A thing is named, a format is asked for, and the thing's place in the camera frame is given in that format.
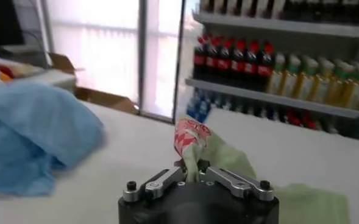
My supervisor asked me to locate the light green polo shirt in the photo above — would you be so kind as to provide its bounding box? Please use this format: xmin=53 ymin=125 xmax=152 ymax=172
xmin=173 ymin=117 xmax=350 ymax=224

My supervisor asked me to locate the blue drink bottle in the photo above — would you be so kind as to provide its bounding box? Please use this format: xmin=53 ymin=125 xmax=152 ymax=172
xmin=198 ymin=93 xmax=213 ymax=123
xmin=187 ymin=91 xmax=201 ymax=119

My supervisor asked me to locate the orange red cloth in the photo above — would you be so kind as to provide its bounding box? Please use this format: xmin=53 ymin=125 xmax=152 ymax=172
xmin=0 ymin=64 xmax=15 ymax=82

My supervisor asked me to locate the cola bottle red cap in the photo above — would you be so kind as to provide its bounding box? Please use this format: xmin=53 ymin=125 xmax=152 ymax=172
xmin=257 ymin=41 xmax=274 ymax=92
xmin=244 ymin=41 xmax=259 ymax=89
xmin=230 ymin=39 xmax=246 ymax=88
xmin=218 ymin=38 xmax=232 ymax=85
xmin=193 ymin=36 xmax=207 ymax=80
xmin=205 ymin=37 xmax=219 ymax=82

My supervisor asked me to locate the black monitor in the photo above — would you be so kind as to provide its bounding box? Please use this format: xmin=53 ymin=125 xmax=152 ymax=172
xmin=0 ymin=0 xmax=25 ymax=49

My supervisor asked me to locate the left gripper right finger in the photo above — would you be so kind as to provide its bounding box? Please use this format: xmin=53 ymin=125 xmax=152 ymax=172
xmin=198 ymin=159 xmax=275 ymax=203

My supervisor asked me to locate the blue cloth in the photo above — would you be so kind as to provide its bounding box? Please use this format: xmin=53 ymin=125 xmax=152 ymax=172
xmin=0 ymin=80 xmax=104 ymax=197

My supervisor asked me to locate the brown cardboard box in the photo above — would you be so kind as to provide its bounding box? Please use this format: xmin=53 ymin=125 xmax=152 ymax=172
xmin=46 ymin=52 xmax=140 ymax=116

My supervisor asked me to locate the grey window frame post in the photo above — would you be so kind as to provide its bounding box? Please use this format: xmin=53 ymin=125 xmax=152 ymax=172
xmin=137 ymin=0 xmax=149 ymax=116

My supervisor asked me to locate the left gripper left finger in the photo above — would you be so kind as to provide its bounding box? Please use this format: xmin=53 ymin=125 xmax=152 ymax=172
xmin=123 ymin=159 xmax=188 ymax=203

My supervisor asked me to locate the grey metal shelf rack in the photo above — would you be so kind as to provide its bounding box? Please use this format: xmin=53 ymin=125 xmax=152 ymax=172
xmin=174 ymin=0 xmax=359 ymax=144

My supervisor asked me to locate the black window frame post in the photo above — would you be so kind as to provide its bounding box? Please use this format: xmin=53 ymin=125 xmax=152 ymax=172
xmin=171 ymin=0 xmax=187 ymax=124

